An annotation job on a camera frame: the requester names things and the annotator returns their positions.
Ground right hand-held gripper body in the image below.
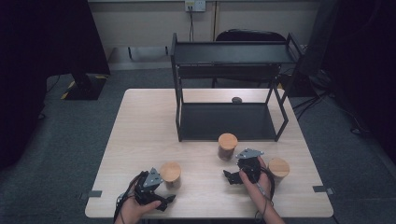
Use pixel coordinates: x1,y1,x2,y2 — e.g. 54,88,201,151
235,147,265,185

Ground black floor cables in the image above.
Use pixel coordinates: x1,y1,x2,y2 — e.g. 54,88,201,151
292,88,332,121

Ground dark curtain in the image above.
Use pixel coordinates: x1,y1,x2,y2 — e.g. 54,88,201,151
320,0,396,157
0,0,111,171

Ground left hand-held gripper black cable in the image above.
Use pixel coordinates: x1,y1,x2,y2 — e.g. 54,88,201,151
113,172,148,224

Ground hand-held gripper black cable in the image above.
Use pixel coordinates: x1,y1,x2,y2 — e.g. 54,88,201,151
113,172,148,224
254,166,276,224

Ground person's right hand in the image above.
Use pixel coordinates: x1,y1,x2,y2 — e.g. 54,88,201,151
238,157,276,207

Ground black wall socket cable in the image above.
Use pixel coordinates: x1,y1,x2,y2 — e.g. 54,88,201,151
187,6,196,43

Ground right hand-held gripper black cable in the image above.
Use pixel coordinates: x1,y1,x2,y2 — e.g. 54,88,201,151
254,166,276,224

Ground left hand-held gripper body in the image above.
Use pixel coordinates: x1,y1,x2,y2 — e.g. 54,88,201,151
134,167,164,206

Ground black stand base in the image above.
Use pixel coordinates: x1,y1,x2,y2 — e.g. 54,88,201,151
60,73,108,101

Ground white wall socket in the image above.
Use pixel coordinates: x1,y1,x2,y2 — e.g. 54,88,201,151
184,0,207,13

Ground black chair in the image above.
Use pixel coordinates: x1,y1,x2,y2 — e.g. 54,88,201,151
212,28,288,89

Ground person's left hand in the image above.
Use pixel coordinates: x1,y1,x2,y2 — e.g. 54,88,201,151
116,195,163,224

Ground glass jar with wooden lid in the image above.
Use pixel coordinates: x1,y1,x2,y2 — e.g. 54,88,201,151
217,133,239,162
267,157,290,188
159,161,182,190

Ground black metal shelf rack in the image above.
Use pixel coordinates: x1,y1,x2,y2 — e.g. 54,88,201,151
169,32,304,143

